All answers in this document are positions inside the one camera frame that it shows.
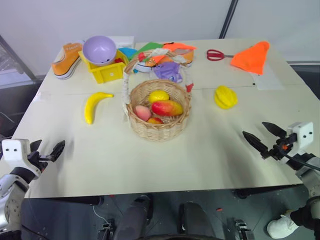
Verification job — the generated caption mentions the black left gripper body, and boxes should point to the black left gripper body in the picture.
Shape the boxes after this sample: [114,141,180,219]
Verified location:
[26,150,55,173]

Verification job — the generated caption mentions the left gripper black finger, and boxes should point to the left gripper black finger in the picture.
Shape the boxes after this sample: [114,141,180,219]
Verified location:
[29,139,43,153]
[48,139,67,162]

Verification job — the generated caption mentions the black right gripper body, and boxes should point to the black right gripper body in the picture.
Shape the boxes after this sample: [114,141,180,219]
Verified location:
[261,133,299,161]

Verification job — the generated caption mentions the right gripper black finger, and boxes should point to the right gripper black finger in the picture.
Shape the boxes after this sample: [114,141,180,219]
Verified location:
[242,130,270,156]
[261,121,288,138]

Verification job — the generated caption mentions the yellow starfruit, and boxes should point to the yellow starfruit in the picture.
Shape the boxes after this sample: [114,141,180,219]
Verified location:
[214,85,239,110]

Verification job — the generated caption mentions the yellow banana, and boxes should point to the yellow banana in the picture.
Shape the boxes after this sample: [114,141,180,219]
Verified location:
[84,91,115,125]

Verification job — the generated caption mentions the black trouser leg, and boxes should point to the black trouser leg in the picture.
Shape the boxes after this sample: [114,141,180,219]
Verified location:
[289,203,320,232]

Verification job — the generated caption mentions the large orange cloth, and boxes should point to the large orange cloth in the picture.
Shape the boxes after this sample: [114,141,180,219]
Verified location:
[230,40,271,76]

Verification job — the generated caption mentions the white shoe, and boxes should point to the white shoe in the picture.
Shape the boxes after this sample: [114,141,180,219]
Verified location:
[266,210,300,240]

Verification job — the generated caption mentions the dark metal rack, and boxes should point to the dark metal rack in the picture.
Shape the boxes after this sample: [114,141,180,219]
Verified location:
[0,34,44,89]

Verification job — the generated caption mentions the orange sneaker with white sole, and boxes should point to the orange sneaker with white sole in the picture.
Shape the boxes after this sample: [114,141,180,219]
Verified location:
[51,42,85,81]

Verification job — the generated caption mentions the yellow plastic bin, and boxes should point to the yellow plastic bin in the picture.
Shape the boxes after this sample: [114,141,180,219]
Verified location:
[78,49,130,84]

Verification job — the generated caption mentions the pink peach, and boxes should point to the pink peach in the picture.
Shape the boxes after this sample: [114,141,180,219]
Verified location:
[134,104,153,122]

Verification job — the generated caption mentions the red yellow mango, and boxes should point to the red yellow mango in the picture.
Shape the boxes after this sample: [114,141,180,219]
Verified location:
[151,100,184,117]

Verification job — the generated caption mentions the dark rounded shape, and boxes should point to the dark rounded shape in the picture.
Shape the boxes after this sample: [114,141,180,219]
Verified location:
[177,200,217,240]
[113,194,154,240]

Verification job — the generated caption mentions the yellow lemon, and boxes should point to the yellow lemon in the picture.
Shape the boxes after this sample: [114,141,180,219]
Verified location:
[148,90,171,104]

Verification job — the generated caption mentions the purple bowl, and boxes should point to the purple bowl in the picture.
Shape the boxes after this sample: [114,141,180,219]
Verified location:
[82,35,118,67]

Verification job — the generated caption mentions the orange sneaker with white laces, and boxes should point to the orange sneaker with white laces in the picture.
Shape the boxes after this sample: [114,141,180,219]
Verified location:
[134,48,195,74]

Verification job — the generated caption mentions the purple soft toy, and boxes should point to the purple soft toy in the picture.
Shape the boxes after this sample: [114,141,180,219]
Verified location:
[153,62,184,84]

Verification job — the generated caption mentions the blue plastic object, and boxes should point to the blue plastic object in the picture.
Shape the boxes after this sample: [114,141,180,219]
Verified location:
[116,47,139,62]

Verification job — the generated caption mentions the black slanted pole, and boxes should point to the black slanted pole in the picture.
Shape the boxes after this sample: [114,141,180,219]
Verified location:
[218,0,239,40]

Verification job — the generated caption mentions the small orange cloth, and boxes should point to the small orange cloth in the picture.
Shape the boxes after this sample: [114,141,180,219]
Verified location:
[161,41,198,53]

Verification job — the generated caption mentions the white box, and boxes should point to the white box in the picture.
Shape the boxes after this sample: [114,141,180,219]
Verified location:
[107,35,136,50]

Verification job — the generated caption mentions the green sheet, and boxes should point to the green sheet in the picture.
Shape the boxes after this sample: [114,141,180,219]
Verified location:
[135,41,166,55]

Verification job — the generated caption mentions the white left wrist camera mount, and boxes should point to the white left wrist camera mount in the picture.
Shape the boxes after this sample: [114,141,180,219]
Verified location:
[0,138,43,177]

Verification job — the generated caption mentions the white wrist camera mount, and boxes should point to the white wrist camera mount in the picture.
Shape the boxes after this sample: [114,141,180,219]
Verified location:
[286,121,315,157]
[0,138,43,177]

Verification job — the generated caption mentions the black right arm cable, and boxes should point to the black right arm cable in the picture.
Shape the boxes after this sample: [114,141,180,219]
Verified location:
[284,152,320,173]

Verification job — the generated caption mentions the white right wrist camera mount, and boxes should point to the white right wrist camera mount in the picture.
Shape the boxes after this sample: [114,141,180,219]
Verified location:
[286,121,315,157]

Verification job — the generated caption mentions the white floor cable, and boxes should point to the white floor cable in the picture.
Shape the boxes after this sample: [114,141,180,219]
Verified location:
[92,204,114,226]

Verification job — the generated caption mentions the red handled scissors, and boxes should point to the red handled scissors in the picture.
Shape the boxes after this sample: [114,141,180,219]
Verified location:
[206,48,235,62]

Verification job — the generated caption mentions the wicker basket with handle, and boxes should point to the wicker basket with handle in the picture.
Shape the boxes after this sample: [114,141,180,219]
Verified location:
[121,48,195,143]

